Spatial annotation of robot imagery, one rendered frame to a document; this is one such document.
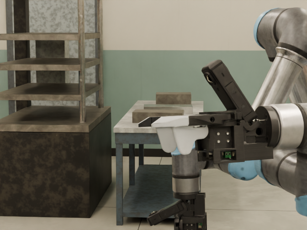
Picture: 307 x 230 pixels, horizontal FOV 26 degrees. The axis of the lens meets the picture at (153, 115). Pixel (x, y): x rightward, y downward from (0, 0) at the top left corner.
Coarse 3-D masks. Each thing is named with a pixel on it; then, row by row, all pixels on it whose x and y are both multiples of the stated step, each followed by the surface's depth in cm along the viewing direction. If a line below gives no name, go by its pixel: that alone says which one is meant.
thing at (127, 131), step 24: (168, 96) 661; (120, 120) 560; (120, 144) 526; (120, 168) 528; (144, 168) 695; (168, 168) 695; (120, 192) 531; (144, 192) 597; (168, 192) 597; (120, 216) 533; (144, 216) 532
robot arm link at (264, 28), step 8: (280, 8) 184; (288, 8) 179; (264, 16) 185; (272, 16) 181; (256, 24) 188; (264, 24) 183; (272, 24) 179; (256, 32) 187; (264, 32) 183; (272, 32) 179; (256, 40) 190; (264, 40) 185; (272, 40) 181; (264, 48) 191; (272, 48) 184; (272, 56) 185; (304, 72) 186; (296, 80) 186; (304, 80) 186; (296, 88) 187; (304, 88) 187; (296, 96) 188; (304, 96) 187
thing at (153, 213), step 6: (174, 204) 181; (180, 204) 181; (156, 210) 186; (162, 210) 182; (168, 210) 182; (174, 210) 181; (180, 210) 181; (150, 216) 183; (156, 216) 183; (162, 216) 182; (168, 216) 182; (150, 222) 183; (156, 222) 183
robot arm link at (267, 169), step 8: (280, 152) 122; (288, 152) 121; (296, 152) 120; (256, 160) 127; (264, 160) 125; (272, 160) 122; (280, 160) 120; (256, 168) 128; (264, 168) 124; (272, 168) 121; (264, 176) 125; (272, 176) 121; (272, 184) 126; (280, 184) 120
